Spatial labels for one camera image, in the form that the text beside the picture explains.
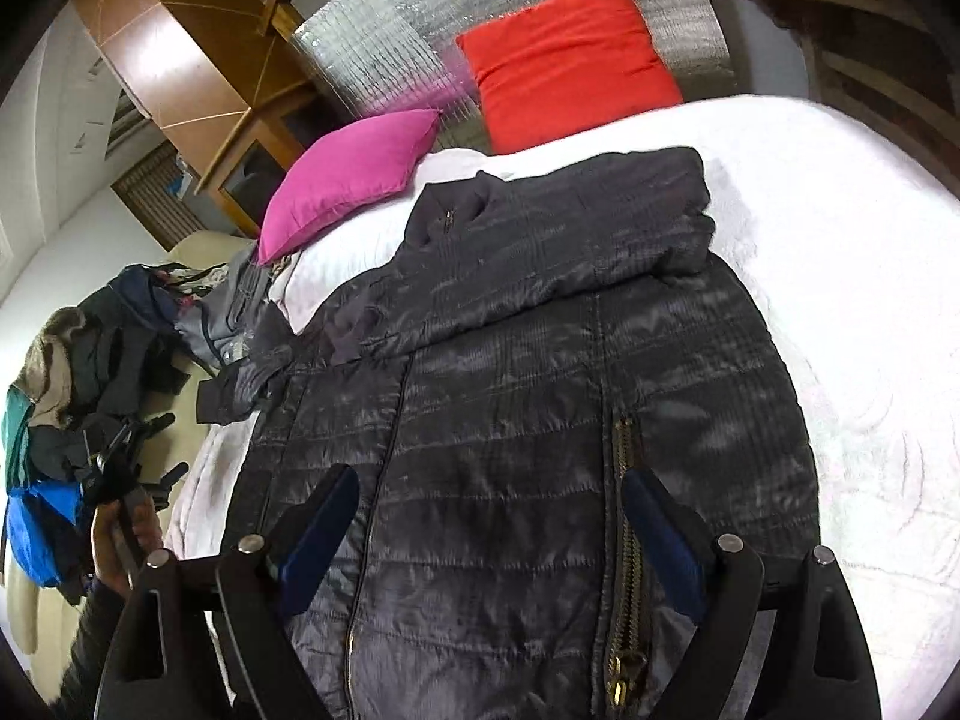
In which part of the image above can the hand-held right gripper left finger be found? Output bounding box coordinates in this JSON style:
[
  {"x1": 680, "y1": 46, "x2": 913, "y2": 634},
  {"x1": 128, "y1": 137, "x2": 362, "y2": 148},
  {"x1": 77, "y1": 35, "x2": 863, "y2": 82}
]
[{"x1": 94, "y1": 463, "x2": 362, "y2": 720}]

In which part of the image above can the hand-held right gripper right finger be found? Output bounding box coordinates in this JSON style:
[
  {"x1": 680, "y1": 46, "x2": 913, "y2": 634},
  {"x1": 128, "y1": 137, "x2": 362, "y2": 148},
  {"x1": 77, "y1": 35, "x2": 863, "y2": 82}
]
[{"x1": 621, "y1": 469, "x2": 884, "y2": 720}]

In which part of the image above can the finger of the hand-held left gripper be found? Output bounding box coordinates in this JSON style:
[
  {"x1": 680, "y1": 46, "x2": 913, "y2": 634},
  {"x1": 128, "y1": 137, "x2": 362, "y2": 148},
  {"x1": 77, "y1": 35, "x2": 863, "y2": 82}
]
[
  {"x1": 141, "y1": 462, "x2": 191, "y2": 501},
  {"x1": 100, "y1": 411, "x2": 179, "y2": 460}
]

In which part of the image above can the black quilted puffer jacket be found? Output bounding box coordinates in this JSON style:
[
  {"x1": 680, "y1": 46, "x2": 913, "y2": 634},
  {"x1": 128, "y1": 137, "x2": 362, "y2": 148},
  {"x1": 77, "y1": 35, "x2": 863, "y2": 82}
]
[{"x1": 196, "y1": 146, "x2": 822, "y2": 720}]

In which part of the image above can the person's left forearm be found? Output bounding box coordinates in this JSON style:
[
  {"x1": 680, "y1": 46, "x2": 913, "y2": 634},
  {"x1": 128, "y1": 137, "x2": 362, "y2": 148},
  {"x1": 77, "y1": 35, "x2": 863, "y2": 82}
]
[{"x1": 49, "y1": 574, "x2": 143, "y2": 720}]

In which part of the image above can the pile of clothes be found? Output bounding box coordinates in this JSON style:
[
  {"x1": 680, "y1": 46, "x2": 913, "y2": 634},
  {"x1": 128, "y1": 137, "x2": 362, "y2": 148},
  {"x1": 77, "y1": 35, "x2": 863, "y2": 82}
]
[{"x1": 0, "y1": 231, "x2": 257, "y2": 653}]

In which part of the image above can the person's left hand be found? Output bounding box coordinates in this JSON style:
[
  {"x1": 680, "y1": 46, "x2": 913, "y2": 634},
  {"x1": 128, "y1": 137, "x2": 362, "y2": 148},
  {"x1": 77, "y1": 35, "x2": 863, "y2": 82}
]
[{"x1": 90, "y1": 499, "x2": 140, "y2": 599}]

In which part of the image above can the black garment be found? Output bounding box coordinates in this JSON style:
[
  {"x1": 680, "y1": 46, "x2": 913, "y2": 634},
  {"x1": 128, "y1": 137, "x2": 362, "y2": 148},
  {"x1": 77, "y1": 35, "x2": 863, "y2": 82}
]
[{"x1": 45, "y1": 300, "x2": 197, "y2": 485}]

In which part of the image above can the blue garment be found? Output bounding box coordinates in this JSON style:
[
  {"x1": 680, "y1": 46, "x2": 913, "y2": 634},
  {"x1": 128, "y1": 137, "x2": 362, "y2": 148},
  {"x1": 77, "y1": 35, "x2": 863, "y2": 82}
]
[{"x1": 4, "y1": 478, "x2": 89, "y2": 590}]

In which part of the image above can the green garment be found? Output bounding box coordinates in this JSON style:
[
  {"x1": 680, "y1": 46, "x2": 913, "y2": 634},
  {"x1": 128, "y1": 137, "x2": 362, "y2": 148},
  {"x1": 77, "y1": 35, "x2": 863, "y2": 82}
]
[{"x1": 4, "y1": 382, "x2": 47, "y2": 490}]

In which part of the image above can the brown fuzzy garment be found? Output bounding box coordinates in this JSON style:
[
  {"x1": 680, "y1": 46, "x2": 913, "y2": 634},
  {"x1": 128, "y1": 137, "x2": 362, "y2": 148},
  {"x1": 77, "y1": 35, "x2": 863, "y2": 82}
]
[{"x1": 25, "y1": 306, "x2": 115, "y2": 422}]

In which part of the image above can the navy garment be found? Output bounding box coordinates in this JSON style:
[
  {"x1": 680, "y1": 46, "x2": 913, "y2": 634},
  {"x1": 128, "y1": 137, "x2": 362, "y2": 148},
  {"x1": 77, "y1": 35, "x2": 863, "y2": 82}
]
[{"x1": 109, "y1": 262, "x2": 226, "y2": 346}]

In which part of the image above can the grey garment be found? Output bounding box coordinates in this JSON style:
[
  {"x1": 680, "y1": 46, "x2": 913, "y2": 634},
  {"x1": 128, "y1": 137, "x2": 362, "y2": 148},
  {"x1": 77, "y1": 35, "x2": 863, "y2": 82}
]
[{"x1": 175, "y1": 240, "x2": 291, "y2": 377}]

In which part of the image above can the slatted window blind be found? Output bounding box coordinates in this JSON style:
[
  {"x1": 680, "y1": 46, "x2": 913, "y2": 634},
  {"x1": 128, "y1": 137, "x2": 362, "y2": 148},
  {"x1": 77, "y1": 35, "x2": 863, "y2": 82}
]
[{"x1": 111, "y1": 141, "x2": 205, "y2": 250}]

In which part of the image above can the white bed blanket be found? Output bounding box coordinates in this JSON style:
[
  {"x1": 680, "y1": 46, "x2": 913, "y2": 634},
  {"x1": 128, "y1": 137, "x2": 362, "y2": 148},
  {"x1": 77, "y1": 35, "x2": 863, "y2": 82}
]
[{"x1": 161, "y1": 94, "x2": 960, "y2": 720}]

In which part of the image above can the magenta pillow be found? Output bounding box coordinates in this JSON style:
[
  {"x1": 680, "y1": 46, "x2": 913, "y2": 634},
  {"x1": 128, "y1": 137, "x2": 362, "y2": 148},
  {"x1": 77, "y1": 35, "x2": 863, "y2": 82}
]
[{"x1": 256, "y1": 109, "x2": 442, "y2": 267}]

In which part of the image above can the wooden wardrobe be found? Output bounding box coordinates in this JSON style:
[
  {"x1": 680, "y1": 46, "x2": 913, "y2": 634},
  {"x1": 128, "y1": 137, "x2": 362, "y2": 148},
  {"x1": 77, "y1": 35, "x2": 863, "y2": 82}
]
[{"x1": 71, "y1": 0, "x2": 323, "y2": 237}]

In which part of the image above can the silver foil insulation sheet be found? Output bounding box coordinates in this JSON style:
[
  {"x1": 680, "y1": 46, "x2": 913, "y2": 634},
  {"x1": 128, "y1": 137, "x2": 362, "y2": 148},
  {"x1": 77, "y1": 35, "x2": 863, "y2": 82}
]
[{"x1": 292, "y1": 0, "x2": 740, "y2": 151}]

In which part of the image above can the red pillow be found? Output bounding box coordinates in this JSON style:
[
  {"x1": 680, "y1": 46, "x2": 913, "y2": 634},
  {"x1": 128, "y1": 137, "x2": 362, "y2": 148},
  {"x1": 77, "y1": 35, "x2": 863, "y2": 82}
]
[{"x1": 456, "y1": 0, "x2": 685, "y2": 155}]

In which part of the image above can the wooden shelf unit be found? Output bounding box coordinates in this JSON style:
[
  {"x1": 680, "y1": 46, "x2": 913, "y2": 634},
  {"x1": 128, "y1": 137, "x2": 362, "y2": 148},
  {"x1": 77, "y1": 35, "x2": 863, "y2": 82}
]
[{"x1": 712, "y1": 0, "x2": 960, "y2": 203}]

